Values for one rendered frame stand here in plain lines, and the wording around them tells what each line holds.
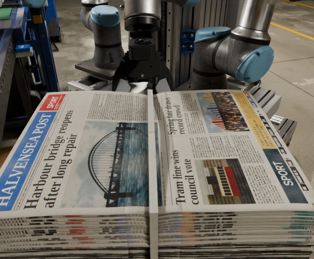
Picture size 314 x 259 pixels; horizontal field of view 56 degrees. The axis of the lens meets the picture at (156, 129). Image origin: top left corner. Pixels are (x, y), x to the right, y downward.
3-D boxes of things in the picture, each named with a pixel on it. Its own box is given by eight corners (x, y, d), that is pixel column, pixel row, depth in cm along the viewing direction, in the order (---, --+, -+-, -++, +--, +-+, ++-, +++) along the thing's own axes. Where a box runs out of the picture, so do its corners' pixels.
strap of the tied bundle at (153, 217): (153, 181, 67) (152, 89, 55) (158, 320, 43) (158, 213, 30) (149, 181, 67) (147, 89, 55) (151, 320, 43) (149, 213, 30)
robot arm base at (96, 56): (109, 54, 142) (108, 34, 137) (133, 61, 135) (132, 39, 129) (86, 63, 132) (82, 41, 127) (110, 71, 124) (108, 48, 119)
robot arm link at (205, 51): (209, 58, 110) (214, 20, 102) (237, 69, 101) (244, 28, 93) (185, 65, 104) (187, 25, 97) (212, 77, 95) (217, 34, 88)
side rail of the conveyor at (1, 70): (-3, 177, 91) (-16, 145, 84) (-23, 181, 89) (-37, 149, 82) (18, 46, 196) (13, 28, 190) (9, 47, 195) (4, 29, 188)
